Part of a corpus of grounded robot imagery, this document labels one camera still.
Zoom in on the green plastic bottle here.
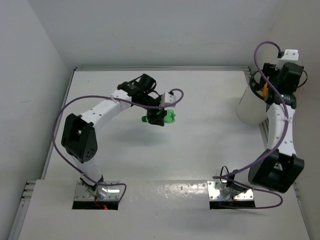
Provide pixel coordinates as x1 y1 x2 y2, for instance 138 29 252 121
141 109 176 124

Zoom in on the orange juice bottle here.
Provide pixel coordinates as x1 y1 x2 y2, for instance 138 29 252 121
262 82 268 98

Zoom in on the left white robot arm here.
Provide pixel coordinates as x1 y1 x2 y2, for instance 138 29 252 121
61 74 176 199

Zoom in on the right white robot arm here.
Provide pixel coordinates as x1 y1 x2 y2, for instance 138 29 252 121
236 60 305 193

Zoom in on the white bin black rim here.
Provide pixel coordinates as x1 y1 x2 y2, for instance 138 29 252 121
236 71 267 126

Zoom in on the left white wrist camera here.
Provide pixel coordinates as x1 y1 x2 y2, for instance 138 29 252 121
159 92 176 108

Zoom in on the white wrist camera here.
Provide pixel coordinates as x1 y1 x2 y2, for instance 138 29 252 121
275 49 299 70
159 92 176 108

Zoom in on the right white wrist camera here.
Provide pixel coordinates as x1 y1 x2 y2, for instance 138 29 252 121
275 49 299 70

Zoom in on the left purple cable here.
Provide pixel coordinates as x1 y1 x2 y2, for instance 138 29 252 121
52 88 185 201

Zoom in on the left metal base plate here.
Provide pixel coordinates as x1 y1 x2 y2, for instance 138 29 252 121
74 180 120 202

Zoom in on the metal base plate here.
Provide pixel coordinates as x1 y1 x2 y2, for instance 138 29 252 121
74 180 120 202
207 180 254 202

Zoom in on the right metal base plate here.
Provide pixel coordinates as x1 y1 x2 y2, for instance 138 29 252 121
207 180 254 202

